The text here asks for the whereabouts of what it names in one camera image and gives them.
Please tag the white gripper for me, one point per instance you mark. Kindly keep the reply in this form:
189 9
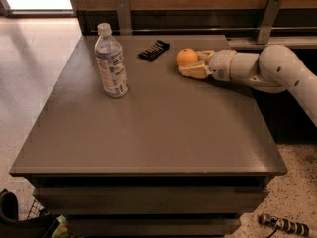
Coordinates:
220 64

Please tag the orange fruit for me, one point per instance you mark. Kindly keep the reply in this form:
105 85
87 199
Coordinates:
186 56

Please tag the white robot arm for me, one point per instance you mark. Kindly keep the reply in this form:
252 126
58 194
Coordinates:
275 69

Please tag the black rxbar chocolate wrapper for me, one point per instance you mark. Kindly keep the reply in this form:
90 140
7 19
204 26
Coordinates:
154 51

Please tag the clear plastic water bottle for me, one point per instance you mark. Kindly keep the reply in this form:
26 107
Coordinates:
110 61

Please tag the dark grey drawer cabinet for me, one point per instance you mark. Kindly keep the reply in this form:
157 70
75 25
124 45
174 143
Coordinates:
173 158

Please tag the black white striped tool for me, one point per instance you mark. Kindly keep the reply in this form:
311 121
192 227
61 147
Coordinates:
287 226

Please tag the black basket with items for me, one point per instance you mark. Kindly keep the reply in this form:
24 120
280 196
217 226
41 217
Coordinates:
43 226

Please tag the horizontal metal rail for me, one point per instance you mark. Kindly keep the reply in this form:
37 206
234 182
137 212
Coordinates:
211 30

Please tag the right metal wall bracket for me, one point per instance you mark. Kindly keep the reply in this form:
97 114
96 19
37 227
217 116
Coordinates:
269 19

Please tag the metal wall bracket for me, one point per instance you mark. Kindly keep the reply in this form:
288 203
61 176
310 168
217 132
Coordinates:
269 19
124 17

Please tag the left metal wall bracket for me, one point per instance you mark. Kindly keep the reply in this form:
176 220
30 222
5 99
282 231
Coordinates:
124 17

